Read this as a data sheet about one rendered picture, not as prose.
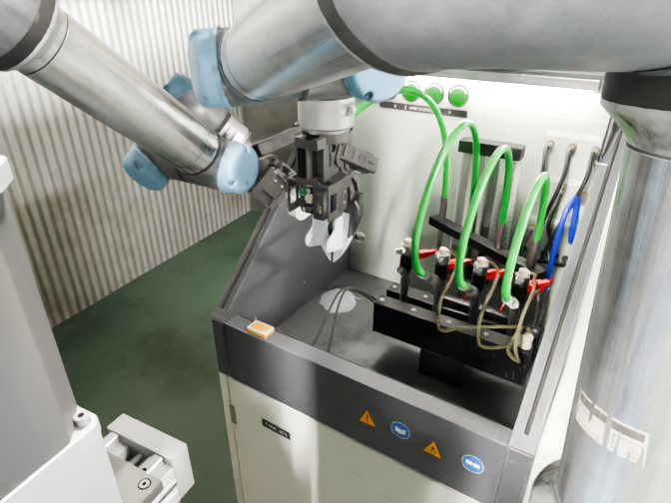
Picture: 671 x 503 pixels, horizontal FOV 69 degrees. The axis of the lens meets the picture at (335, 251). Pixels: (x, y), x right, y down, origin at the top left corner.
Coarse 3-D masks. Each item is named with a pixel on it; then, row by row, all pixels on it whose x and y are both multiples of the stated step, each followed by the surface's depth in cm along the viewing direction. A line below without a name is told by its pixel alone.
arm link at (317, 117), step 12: (300, 108) 64; (312, 108) 63; (324, 108) 62; (336, 108) 62; (348, 108) 63; (300, 120) 65; (312, 120) 63; (324, 120) 63; (336, 120) 63; (348, 120) 64; (312, 132) 65; (324, 132) 64; (336, 132) 64
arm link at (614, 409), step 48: (624, 96) 21; (624, 192) 24; (624, 240) 24; (624, 288) 25; (624, 336) 25; (576, 384) 31; (624, 384) 26; (576, 432) 30; (624, 432) 26; (576, 480) 30; (624, 480) 27
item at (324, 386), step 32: (256, 352) 106; (288, 352) 100; (320, 352) 99; (256, 384) 111; (288, 384) 104; (320, 384) 98; (352, 384) 93; (384, 384) 91; (320, 416) 102; (352, 416) 97; (384, 416) 92; (416, 416) 87; (448, 416) 84; (480, 416) 84; (384, 448) 95; (416, 448) 90; (448, 448) 86; (480, 448) 82; (448, 480) 89; (480, 480) 85
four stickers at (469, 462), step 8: (360, 408) 94; (360, 416) 95; (368, 416) 94; (368, 424) 95; (392, 424) 91; (400, 424) 90; (392, 432) 92; (400, 432) 91; (408, 432) 90; (408, 440) 91; (424, 440) 88; (432, 440) 87; (424, 448) 89; (432, 448) 88; (440, 448) 87; (440, 456) 88; (464, 456) 84; (472, 456) 83; (464, 464) 85; (472, 464) 84; (480, 464) 83; (472, 472) 85; (480, 472) 84
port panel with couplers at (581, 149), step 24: (552, 120) 105; (576, 120) 103; (552, 144) 106; (576, 144) 105; (600, 144) 102; (552, 168) 109; (576, 168) 106; (552, 192) 111; (576, 192) 108; (528, 240) 119
